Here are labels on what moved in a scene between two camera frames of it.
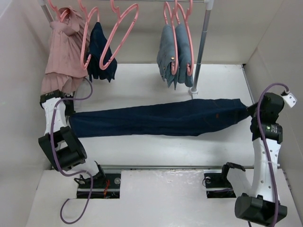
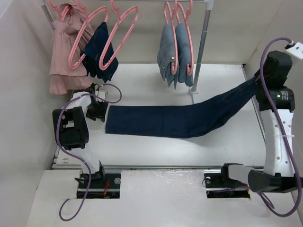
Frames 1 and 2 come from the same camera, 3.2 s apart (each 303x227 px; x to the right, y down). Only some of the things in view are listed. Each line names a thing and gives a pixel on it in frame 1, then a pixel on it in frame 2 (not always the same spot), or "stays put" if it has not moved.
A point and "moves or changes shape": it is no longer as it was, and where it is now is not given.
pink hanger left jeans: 173,14 stays put
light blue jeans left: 166,56 stays put
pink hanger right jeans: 186,15 stays put
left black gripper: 70,110 → 99,114
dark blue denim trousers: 155,118 moves or changes shape
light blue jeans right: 183,55 stays put
